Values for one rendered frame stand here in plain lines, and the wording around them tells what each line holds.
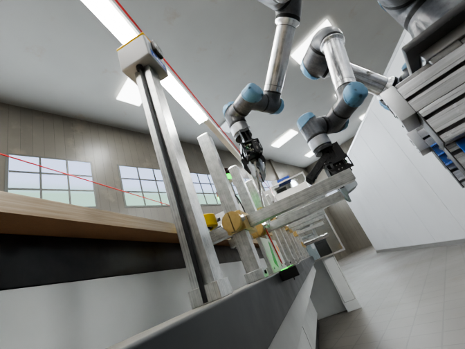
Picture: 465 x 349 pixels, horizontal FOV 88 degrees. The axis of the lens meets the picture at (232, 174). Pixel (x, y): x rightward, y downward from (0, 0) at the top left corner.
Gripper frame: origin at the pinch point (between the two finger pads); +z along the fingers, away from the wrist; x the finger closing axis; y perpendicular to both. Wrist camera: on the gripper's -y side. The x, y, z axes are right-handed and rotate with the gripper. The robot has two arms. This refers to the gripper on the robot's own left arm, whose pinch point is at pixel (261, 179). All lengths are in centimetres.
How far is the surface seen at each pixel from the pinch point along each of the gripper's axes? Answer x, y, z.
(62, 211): -42, 50, 13
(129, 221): -37, 37, 13
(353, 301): 101, -232, 93
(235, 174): -8.4, 0.2, -5.6
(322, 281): 83, -252, 63
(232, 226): -18.3, 26.1, 18.2
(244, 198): -8.8, 0.1, 4.6
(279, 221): 0.0, -1.3, 16.7
